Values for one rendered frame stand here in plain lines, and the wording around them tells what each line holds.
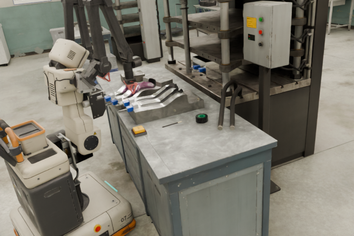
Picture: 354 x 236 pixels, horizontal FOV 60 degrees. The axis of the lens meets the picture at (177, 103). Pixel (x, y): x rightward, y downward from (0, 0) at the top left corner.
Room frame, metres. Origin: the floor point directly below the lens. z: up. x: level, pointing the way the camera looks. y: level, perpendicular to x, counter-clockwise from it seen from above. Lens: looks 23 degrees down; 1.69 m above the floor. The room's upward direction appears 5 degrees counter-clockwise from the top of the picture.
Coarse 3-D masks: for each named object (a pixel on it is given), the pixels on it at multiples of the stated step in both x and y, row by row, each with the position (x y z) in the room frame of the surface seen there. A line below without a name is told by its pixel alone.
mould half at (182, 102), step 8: (144, 96) 2.13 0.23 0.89; (152, 96) 2.12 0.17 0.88; (160, 96) 2.07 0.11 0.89; (176, 96) 1.96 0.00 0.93; (184, 96) 1.97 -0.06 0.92; (192, 96) 2.10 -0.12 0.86; (160, 104) 1.95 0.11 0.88; (168, 104) 1.92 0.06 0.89; (176, 104) 1.94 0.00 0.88; (184, 104) 1.96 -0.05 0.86; (192, 104) 1.98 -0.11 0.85; (200, 104) 2.01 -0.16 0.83; (128, 112) 2.05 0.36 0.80; (136, 112) 1.84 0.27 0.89; (144, 112) 1.86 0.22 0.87; (152, 112) 1.88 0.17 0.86; (160, 112) 1.90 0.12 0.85; (168, 112) 1.92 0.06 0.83; (176, 112) 1.94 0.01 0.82; (184, 112) 1.96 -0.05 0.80; (136, 120) 1.84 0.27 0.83; (144, 120) 1.86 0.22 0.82; (152, 120) 1.88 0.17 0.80
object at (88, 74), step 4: (88, 68) 1.73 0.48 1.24; (92, 68) 1.72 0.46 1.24; (84, 72) 1.71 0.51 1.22; (88, 72) 1.70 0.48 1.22; (92, 72) 1.71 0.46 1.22; (96, 72) 1.73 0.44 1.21; (84, 76) 1.66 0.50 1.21; (88, 76) 1.69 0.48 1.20; (92, 76) 1.70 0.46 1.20; (88, 80) 1.66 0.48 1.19; (92, 80) 1.70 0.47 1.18; (92, 84) 1.68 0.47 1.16
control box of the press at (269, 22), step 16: (256, 16) 2.07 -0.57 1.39; (272, 16) 1.93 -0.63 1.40; (288, 16) 1.97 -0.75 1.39; (256, 32) 2.06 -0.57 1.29; (272, 32) 1.93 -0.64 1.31; (288, 32) 1.98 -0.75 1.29; (256, 48) 2.06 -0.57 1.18; (272, 48) 1.93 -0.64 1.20; (288, 48) 1.98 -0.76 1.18; (272, 64) 1.94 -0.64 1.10; (288, 64) 1.98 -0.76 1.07; (272, 192) 2.00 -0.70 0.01
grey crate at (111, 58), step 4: (108, 56) 5.79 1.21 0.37; (112, 56) 5.67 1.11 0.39; (88, 60) 5.64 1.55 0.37; (108, 60) 5.42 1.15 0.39; (112, 60) 5.45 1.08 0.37; (84, 64) 5.24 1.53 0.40; (88, 64) 5.26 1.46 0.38; (112, 64) 5.45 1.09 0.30; (116, 64) 5.50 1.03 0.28; (84, 68) 5.24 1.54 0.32; (112, 68) 5.44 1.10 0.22
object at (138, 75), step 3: (135, 72) 2.84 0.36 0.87; (138, 72) 2.83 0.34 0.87; (141, 72) 2.81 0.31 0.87; (123, 75) 2.76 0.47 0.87; (135, 75) 2.73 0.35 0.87; (138, 75) 2.74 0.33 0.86; (141, 75) 2.75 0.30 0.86; (144, 75) 2.76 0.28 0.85; (138, 78) 2.74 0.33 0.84; (141, 78) 2.75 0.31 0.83; (135, 81) 2.73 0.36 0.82; (138, 81) 2.74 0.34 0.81; (141, 81) 2.75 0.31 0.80
